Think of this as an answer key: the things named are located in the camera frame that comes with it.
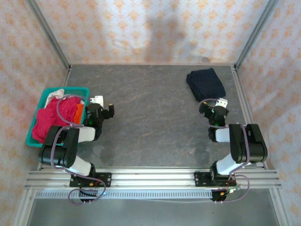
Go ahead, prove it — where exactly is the navy t-shirt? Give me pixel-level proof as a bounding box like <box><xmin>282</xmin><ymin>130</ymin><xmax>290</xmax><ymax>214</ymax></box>
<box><xmin>186</xmin><ymin>68</ymin><xmax>227</xmax><ymax>102</ymax></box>

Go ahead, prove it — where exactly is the red t-shirt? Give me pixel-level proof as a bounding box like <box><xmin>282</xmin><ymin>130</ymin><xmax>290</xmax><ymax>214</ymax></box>
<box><xmin>32</xmin><ymin>97</ymin><xmax>82</xmax><ymax>144</ymax></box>

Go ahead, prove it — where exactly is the orange t-shirt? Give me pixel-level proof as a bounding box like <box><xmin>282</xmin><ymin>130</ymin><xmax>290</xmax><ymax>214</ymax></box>
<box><xmin>74</xmin><ymin>103</ymin><xmax>85</xmax><ymax>124</ymax></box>

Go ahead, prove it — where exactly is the teal plastic basket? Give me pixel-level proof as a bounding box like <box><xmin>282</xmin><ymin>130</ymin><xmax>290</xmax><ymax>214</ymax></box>
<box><xmin>25</xmin><ymin>87</ymin><xmax>90</xmax><ymax>148</ymax></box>

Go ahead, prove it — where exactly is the white flower print t-shirt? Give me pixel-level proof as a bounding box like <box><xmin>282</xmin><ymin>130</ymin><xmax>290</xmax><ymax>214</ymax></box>
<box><xmin>46</xmin><ymin>88</ymin><xmax>85</xmax><ymax>105</ymax></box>

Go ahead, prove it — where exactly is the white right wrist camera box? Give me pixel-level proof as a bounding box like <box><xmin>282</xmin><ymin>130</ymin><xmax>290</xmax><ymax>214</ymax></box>
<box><xmin>215</xmin><ymin>97</ymin><xmax>229</xmax><ymax>108</ymax></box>

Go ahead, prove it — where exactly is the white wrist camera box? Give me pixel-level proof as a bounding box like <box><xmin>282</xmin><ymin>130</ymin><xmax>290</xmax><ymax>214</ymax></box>
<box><xmin>90</xmin><ymin>95</ymin><xmax>104</xmax><ymax>107</ymax></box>
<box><xmin>215</xmin><ymin>97</ymin><xmax>229</xmax><ymax>108</ymax></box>

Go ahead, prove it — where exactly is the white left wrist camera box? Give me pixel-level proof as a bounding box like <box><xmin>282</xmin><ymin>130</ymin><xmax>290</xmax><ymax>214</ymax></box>
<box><xmin>90</xmin><ymin>95</ymin><xmax>104</xmax><ymax>107</ymax></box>

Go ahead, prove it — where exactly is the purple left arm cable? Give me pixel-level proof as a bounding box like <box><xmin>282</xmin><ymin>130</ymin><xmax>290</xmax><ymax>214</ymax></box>
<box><xmin>50</xmin><ymin>94</ymin><xmax>107</xmax><ymax>206</ymax></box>

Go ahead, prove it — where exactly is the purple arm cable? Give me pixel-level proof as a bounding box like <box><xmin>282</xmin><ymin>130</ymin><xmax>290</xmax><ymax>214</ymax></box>
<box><xmin>50</xmin><ymin>94</ymin><xmax>107</xmax><ymax>206</ymax></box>
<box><xmin>198</xmin><ymin>98</ymin><xmax>250</xmax><ymax>203</ymax></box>

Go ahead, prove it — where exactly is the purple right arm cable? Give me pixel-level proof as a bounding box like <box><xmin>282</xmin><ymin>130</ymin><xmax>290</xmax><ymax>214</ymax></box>
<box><xmin>198</xmin><ymin>98</ymin><xmax>250</xmax><ymax>203</ymax></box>

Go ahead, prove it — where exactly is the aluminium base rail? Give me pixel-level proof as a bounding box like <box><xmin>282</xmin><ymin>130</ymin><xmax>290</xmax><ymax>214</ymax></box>
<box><xmin>24</xmin><ymin>167</ymin><xmax>282</xmax><ymax>189</ymax></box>

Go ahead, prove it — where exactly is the aluminium frame post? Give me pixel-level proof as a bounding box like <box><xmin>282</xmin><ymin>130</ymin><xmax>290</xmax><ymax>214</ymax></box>
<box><xmin>235</xmin><ymin>0</ymin><xmax>279</xmax><ymax>69</ymax></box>
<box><xmin>25</xmin><ymin>0</ymin><xmax>71</xmax><ymax>69</ymax></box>

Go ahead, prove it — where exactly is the grey slotted cable duct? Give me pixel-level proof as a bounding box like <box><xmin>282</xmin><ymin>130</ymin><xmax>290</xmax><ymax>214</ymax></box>
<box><xmin>35</xmin><ymin>191</ymin><xmax>214</xmax><ymax>200</ymax></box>

